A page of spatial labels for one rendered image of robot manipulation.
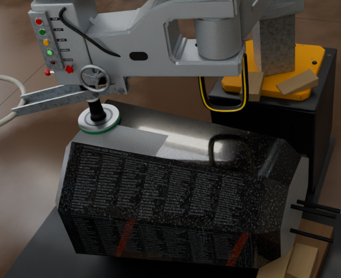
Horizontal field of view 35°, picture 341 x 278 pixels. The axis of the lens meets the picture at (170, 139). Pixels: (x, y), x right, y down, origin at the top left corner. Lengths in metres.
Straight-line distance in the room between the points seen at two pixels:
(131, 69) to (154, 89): 2.03
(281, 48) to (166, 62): 0.85
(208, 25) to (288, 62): 0.93
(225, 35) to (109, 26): 0.51
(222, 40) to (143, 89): 2.28
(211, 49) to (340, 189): 1.56
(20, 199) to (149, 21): 1.97
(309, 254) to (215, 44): 1.22
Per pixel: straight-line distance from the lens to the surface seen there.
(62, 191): 2.72
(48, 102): 2.72
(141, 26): 2.24
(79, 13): 2.33
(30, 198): 3.78
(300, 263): 2.82
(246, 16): 2.33
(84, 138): 2.69
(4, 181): 4.00
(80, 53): 2.40
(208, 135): 2.54
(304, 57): 3.18
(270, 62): 2.99
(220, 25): 2.18
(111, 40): 2.32
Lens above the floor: 2.53
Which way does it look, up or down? 41 degrees down
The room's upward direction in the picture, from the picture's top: 11 degrees counter-clockwise
